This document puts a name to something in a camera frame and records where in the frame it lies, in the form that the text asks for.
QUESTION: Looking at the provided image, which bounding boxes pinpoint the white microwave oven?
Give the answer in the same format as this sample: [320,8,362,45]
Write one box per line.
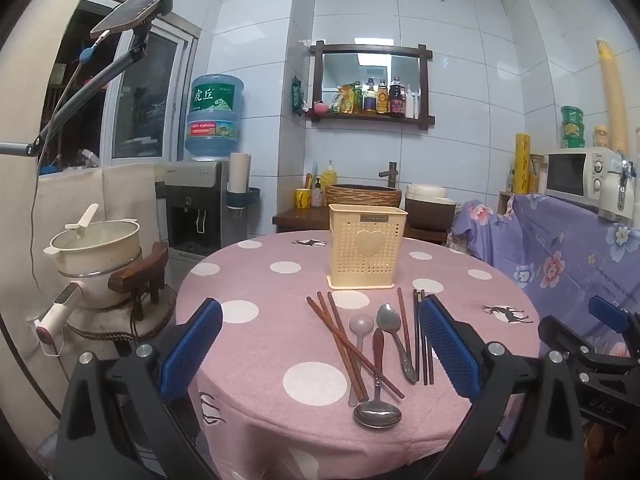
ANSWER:
[544,147,621,201]

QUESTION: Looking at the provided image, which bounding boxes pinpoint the glass jar of grains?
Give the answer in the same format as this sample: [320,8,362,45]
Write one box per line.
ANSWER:
[529,154,546,193]

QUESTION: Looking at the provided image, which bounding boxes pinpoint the wooden handled steel spoon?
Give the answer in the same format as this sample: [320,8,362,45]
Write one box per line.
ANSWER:
[353,328,403,429]

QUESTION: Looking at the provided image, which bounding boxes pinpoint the dark wooden chopstick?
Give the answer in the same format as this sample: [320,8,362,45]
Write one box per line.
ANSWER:
[412,288,422,378]
[421,288,434,387]

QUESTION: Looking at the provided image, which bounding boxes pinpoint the thin charging cable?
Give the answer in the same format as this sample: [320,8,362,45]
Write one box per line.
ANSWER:
[29,30,108,286]

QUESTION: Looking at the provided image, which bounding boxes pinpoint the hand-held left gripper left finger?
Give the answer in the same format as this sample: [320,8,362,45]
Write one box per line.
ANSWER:
[55,298,237,480]

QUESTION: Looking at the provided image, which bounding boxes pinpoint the tall stack of paper cups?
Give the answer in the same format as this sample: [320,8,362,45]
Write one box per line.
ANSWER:
[596,37,630,153]

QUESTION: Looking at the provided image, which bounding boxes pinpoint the white thermos jug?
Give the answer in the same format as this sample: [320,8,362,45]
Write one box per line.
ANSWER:
[597,157,638,221]

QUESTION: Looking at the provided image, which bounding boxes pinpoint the paisley patterned cloth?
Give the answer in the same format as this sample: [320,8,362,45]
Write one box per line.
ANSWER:
[446,230,471,257]

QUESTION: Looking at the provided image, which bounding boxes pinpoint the woven pattern wash basin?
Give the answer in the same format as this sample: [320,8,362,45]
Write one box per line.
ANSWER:
[324,184,403,207]

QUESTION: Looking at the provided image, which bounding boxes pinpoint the yellow wrapped roll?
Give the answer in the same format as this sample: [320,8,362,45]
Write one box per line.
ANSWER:
[515,133,532,194]

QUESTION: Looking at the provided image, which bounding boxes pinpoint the cream pot with lid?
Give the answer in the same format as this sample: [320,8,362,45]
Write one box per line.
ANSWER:
[43,203,142,281]

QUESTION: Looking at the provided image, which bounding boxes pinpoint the brown wooden chopstick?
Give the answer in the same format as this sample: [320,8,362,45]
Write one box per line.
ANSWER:
[326,291,371,402]
[397,286,416,370]
[306,296,405,400]

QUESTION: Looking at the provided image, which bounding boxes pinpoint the sliding window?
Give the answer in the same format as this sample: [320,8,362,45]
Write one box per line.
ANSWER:
[100,22,198,166]

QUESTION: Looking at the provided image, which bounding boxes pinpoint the smartphone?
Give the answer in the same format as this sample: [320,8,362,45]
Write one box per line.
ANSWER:
[90,0,187,38]

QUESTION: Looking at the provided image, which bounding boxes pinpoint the pink polka dot tablecloth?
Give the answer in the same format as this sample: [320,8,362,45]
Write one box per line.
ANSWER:
[175,230,543,480]

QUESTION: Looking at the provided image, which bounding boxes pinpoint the grey plastic spoon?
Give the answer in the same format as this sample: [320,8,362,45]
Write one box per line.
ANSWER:
[347,313,375,407]

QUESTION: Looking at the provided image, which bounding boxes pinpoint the wooden framed mirror shelf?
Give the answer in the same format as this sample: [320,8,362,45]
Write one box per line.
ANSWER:
[308,41,436,128]

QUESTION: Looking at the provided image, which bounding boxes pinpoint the row of condiment bottles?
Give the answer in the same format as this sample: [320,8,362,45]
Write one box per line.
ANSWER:
[334,76,422,119]

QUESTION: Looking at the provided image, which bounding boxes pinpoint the dark wooden washstand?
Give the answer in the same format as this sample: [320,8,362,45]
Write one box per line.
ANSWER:
[272,205,451,246]

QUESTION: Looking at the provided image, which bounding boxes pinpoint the cream plastic utensil holder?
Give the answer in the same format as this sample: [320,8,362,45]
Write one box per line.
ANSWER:
[326,203,409,291]

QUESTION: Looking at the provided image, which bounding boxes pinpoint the stainless steel spoon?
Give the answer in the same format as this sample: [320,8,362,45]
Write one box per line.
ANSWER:
[376,303,418,384]

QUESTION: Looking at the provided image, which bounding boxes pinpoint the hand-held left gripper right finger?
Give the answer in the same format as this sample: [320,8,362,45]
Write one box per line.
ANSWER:
[410,295,586,480]

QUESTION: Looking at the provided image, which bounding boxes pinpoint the blue water dispenser bottle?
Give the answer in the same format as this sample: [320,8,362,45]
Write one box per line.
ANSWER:
[185,74,246,161]

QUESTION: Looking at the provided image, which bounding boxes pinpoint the grey water dispenser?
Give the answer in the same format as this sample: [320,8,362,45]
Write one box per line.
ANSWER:
[155,160,251,261]

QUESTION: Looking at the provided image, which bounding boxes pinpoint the dark wooden chair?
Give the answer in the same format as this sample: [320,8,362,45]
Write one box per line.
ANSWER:
[107,241,178,351]

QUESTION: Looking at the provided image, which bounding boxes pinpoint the purple floral cloth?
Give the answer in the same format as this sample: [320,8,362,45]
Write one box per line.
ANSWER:
[450,192,640,361]

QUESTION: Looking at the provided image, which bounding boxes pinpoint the round woven seat cushion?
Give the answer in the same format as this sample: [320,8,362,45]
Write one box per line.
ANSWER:
[66,305,177,357]

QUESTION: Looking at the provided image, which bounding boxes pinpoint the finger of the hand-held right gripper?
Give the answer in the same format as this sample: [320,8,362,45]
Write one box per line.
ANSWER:
[537,314,626,367]
[589,296,640,356]

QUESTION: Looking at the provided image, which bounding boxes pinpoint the bronze faucet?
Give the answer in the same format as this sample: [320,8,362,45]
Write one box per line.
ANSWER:
[378,161,401,190]

